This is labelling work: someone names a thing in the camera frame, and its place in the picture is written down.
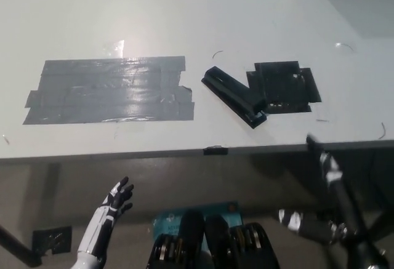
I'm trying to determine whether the small black tape strip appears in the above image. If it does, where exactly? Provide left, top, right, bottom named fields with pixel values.
left=203, top=146, right=230, bottom=156

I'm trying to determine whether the black tape piece on floor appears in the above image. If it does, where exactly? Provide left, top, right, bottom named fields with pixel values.
left=31, top=225, right=73, bottom=255

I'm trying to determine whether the black stapler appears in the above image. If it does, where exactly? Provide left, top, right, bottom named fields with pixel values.
left=201, top=65, right=268, bottom=131

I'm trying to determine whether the robot right hand white black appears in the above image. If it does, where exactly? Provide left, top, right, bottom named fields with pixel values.
left=278, top=133, right=391, bottom=269

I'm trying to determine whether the black metal bar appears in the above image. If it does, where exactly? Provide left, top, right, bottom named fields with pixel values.
left=0, top=223, right=43, bottom=267

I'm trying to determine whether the grey duct tape patch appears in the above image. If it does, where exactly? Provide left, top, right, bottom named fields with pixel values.
left=22, top=55, right=196, bottom=126

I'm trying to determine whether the black tape patch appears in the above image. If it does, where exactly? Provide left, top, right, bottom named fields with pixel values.
left=246, top=61, right=323, bottom=114

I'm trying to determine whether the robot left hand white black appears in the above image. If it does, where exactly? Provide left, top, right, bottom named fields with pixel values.
left=76, top=176, right=135, bottom=259

